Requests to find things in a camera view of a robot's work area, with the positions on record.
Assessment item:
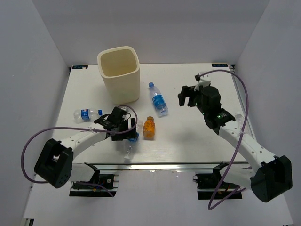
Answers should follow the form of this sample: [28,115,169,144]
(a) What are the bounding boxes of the crushed clear blue-label bottle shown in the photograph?
[121,120,143,163]

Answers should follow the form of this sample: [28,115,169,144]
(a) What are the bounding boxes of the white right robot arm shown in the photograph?
[178,86,293,202]

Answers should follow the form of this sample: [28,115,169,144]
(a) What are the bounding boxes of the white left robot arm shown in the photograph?
[34,106,137,188]

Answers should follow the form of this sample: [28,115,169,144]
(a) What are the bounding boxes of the cream plastic bin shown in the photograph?
[97,46,140,105]

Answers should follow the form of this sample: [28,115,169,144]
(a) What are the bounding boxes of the orange juice bottle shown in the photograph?
[143,116,155,140]

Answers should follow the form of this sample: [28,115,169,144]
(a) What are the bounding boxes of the blue label water bottle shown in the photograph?
[149,82,168,117]

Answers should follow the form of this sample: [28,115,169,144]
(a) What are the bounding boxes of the small blue-cap bottle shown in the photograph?
[73,108,103,123]

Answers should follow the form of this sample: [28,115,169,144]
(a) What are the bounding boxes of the clear white-cap bottle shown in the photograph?
[235,113,245,128]

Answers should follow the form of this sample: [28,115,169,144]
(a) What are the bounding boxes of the blue sticker right corner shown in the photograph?
[211,63,228,67]

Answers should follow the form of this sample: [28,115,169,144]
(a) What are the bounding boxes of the blue sticker corner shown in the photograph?
[71,65,88,70]
[211,63,228,67]

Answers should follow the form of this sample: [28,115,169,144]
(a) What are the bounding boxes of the blue sticker left corner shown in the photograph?
[71,65,88,70]

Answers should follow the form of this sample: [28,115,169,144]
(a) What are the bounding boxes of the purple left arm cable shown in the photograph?
[21,105,139,197]

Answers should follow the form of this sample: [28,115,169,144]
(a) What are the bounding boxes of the aluminium table frame rail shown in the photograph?
[89,162,250,174]

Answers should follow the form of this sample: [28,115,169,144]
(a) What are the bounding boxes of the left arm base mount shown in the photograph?
[69,174,119,198]

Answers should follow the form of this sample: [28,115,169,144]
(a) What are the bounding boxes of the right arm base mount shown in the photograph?
[192,162,242,200]

